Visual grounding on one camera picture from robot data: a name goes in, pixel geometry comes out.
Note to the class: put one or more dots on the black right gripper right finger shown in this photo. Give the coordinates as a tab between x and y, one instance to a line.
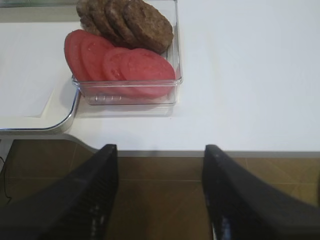
243	207

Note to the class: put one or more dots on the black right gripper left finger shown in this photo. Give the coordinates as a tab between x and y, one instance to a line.
76	207

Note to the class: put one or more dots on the silver metal tray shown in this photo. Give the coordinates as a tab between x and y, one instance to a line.
53	119

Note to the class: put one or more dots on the red tomato slice front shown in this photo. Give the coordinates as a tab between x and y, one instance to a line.
147	67

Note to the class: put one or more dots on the red tomato slice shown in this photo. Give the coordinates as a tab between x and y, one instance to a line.
93	49
111	63
73	56
147	67

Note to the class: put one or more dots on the red tomato slice back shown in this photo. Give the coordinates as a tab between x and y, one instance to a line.
73	56

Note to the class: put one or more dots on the white paper sheet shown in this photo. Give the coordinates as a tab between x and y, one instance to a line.
33	69

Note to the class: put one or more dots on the clear patty and tomato container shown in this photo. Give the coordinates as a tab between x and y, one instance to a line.
122	92

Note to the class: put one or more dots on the brown meat patty front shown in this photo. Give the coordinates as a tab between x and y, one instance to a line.
148	25

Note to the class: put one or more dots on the brown meat patty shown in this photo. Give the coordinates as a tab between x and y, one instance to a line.
86	21
97	12
114	13
148	25

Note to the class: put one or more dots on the brown meat patty back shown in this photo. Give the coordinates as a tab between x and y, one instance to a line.
86	21

